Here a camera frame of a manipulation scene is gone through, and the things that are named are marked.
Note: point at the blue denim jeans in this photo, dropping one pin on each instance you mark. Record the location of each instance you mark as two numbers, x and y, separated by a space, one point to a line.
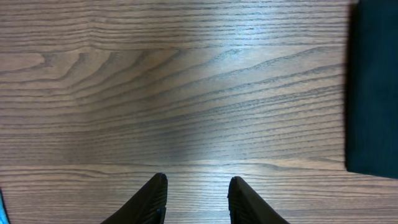
3 214

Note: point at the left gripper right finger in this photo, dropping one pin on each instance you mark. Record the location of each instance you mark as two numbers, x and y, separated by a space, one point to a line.
246 206

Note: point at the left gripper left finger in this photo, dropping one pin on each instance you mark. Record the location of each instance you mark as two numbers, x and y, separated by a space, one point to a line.
146 206

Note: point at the black t-shirt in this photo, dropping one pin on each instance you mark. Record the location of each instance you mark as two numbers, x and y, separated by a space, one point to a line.
371 89

